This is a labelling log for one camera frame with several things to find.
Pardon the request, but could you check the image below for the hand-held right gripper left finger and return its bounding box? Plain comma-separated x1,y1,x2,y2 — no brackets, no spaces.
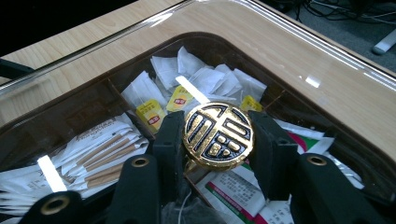
151,110,188,205

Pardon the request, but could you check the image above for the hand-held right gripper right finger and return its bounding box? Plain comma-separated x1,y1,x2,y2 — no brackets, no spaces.
247,110,301,202

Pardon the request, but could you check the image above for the square metal compartment box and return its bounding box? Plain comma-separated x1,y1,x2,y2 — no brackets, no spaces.
0,32,396,224

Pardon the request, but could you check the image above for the pile of red-white printed packets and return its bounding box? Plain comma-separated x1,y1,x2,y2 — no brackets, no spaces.
195,119,365,224

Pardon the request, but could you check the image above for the pile of white stick sachets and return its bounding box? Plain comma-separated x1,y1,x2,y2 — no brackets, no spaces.
0,112,151,218

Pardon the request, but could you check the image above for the pile of white tea bags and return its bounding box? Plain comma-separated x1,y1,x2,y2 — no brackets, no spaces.
120,46,269,132

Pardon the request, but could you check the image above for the white metal stand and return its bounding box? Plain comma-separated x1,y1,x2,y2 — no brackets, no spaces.
371,27,396,56

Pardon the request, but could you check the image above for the bundle of floor cables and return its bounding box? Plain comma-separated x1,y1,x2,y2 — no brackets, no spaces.
289,0,396,26

